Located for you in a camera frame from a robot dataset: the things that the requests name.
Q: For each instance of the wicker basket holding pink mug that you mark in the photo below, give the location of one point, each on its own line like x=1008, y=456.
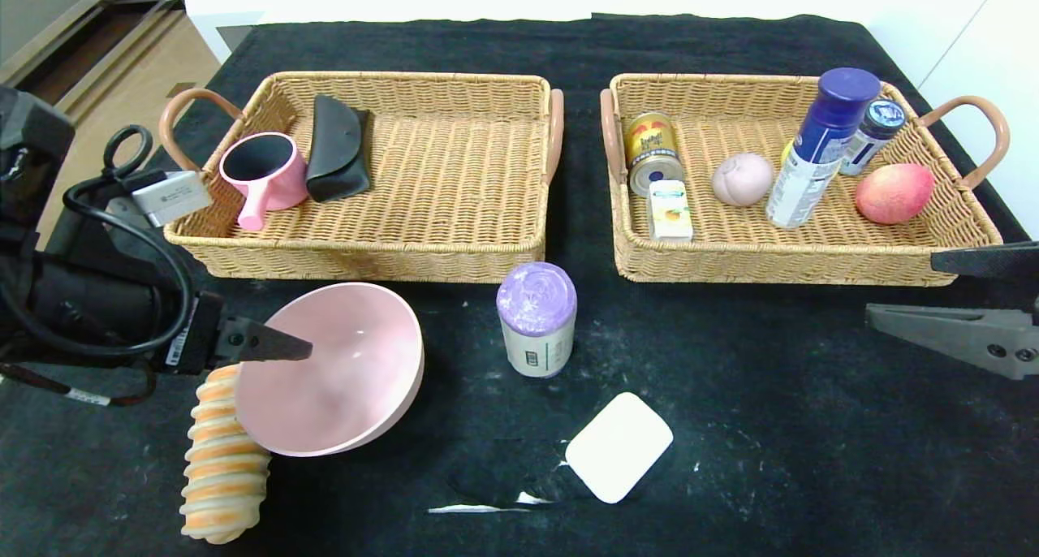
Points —
x=454, y=183

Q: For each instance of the grey metal shelf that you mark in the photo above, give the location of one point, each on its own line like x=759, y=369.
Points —
x=49, y=21

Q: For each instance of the blue cap spray can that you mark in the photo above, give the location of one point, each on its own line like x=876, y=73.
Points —
x=812, y=167

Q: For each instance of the gold drink can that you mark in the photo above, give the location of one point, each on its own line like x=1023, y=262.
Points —
x=649, y=147

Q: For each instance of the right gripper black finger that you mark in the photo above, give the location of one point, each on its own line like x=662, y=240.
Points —
x=966, y=338
x=990, y=261

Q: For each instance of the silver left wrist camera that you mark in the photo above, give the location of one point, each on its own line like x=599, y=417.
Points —
x=170, y=198

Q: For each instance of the purple-lidded white jar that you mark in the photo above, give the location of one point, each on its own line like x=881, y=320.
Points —
x=536, y=305

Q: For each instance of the white soap bar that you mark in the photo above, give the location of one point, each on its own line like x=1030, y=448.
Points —
x=617, y=447

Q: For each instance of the wicker basket holding food items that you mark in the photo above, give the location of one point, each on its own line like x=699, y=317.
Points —
x=722, y=248

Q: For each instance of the small dark blue bottle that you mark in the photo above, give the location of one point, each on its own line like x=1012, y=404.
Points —
x=875, y=135

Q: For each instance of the black glasses case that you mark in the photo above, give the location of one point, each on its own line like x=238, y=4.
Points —
x=337, y=151

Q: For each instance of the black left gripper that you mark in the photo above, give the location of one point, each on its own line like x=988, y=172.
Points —
x=191, y=336

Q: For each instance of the small white juice carton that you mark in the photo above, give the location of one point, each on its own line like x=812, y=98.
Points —
x=670, y=212

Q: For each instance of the pink bowl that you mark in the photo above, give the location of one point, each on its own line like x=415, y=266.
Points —
x=349, y=378

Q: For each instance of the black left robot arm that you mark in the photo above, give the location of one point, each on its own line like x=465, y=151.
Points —
x=73, y=305

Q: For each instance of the mauve round peach bun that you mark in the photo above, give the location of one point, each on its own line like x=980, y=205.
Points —
x=743, y=179

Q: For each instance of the striped orange bread roll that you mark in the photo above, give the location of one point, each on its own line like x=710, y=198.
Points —
x=223, y=476

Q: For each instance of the red peach fruit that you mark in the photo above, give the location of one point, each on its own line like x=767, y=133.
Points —
x=893, y=193

